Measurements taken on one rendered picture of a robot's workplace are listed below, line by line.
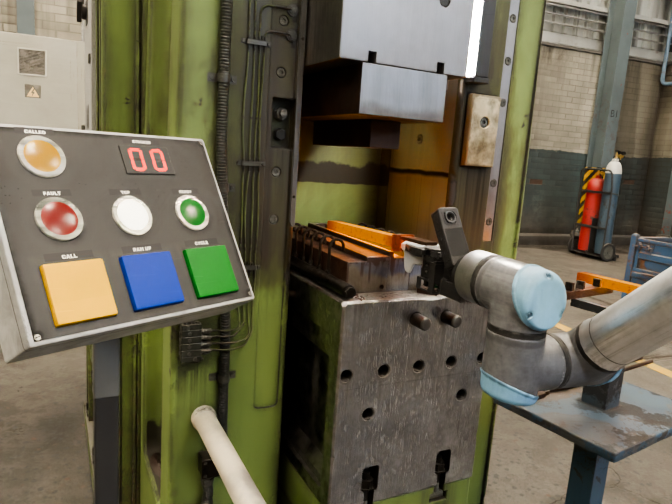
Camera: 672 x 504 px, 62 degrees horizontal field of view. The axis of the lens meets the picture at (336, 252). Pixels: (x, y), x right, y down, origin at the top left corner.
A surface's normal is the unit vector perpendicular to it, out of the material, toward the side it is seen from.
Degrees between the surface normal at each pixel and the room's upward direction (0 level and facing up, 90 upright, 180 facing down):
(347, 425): 90
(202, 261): 60
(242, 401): 90
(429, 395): 90
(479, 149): 90
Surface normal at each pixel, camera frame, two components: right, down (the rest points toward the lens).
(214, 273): 0.71, -0.35
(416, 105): 0.45, 0.18
